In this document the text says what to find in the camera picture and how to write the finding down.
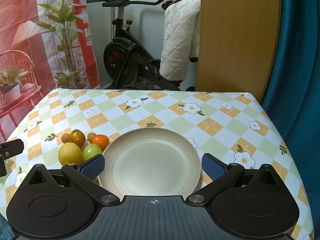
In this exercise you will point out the brownish green-orange citrus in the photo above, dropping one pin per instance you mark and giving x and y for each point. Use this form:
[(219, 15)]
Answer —
[(77, 137)]

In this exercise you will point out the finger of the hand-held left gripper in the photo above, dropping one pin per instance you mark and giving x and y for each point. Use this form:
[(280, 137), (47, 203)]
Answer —
[(13, 147)]

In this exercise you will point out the small brown longan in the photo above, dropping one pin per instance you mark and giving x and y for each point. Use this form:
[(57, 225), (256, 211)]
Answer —
[(91, 135), (65, 138)]

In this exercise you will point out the yellow lemon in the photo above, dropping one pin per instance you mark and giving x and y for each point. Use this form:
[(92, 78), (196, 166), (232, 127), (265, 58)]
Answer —
[(70, 153)]

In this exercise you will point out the bright green round fruit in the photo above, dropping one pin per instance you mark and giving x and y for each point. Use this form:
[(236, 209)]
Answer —
[(91, 152)]

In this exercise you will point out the printed red backdrop cloth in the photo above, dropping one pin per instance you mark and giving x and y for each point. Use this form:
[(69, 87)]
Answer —
[(37, 30)]

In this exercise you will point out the white quilted blanket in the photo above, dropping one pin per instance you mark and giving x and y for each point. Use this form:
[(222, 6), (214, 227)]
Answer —
[(177, 42)]

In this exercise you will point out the wooden board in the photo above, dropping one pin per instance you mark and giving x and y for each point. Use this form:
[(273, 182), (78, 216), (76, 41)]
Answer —
[(237, 42)]

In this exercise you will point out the black exercise bike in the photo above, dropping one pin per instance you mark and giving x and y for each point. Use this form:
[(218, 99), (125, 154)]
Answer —
[(120, 57)]

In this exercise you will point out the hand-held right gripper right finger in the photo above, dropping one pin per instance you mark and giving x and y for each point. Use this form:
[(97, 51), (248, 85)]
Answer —
[(212, 167)]

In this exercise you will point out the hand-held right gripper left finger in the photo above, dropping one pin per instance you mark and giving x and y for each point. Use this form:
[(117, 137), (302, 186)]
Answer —
[(92, 167)]

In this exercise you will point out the cream round plate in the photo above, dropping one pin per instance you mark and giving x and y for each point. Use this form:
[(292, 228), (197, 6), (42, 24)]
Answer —
[(150, 160)]

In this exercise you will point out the teal curtain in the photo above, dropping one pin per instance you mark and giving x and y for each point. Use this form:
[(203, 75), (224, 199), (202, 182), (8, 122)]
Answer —
[(300, 55)]

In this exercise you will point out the white rounded panel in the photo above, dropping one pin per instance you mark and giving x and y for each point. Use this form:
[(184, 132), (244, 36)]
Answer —
[(152, 30)]

